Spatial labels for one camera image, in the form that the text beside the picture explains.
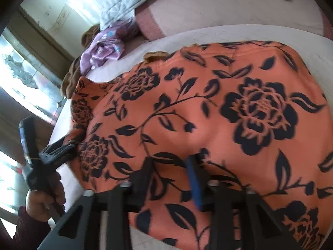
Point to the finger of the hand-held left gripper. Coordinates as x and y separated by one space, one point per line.
61 144
61 155

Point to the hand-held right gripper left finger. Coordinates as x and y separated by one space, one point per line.
144 181

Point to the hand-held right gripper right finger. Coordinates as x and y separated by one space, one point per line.
195 185

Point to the orange black floral garment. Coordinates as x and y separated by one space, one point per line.
208 109

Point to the person's left forearm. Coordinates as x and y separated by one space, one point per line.
28 229

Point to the person's left hand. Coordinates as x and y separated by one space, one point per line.
39 200

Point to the brown fleece robe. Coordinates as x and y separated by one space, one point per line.
71 79

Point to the stained glass wooden door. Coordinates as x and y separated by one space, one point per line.
26 75

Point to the purple printed garment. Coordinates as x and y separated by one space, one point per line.
104 48

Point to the grey quilted pillow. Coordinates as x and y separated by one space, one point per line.
124 5

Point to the pink bolster cushion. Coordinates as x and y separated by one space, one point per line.
208 13

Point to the pink quilted sofa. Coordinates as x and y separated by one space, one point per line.
307 47

